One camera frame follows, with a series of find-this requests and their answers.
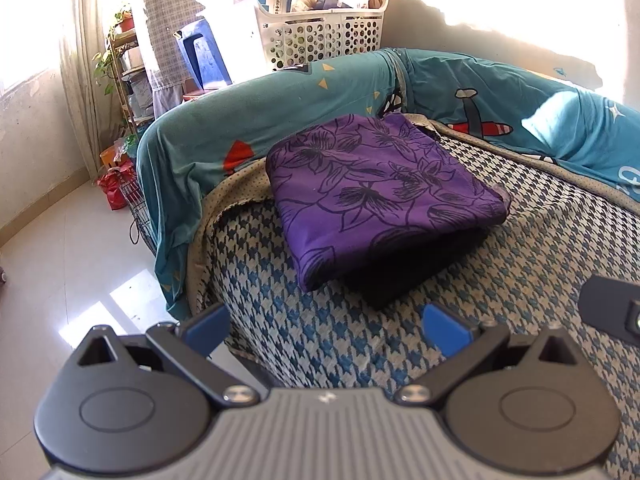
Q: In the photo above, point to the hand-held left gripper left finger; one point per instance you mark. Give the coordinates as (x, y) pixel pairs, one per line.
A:
(207, 327)

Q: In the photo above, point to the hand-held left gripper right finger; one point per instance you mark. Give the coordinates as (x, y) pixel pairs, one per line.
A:
(445, 330)

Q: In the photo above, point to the purple floral sweater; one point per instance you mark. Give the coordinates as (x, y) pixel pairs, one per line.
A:
(380, 185)

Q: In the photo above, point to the black garment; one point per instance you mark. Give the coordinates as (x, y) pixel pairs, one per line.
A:
(410, 275)

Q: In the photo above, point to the houndstooth mattress cover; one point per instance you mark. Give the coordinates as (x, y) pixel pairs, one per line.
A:
(525, 260)

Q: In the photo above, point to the red plastic bag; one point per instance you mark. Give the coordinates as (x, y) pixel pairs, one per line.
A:
(117, 185)

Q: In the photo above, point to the blue airplane print bed sheet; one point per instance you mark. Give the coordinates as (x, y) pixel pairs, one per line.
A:
(200, 125)

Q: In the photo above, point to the wooden shelf rack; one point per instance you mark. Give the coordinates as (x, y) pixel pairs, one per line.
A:
(130, 90)

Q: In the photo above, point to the blue plastic stool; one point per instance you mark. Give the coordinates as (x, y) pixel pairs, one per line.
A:
(205, 55)

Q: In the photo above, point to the hanging checkered cloth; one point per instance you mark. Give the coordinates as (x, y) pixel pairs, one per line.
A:
(160, 35)

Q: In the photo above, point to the pale window curtain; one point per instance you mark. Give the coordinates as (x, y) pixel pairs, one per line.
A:
(80, 60)

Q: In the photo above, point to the white perforated laundry basket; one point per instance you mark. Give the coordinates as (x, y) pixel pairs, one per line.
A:
(320, 35)

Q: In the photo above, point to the dark blue box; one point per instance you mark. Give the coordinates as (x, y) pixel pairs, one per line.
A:
(330, 0)

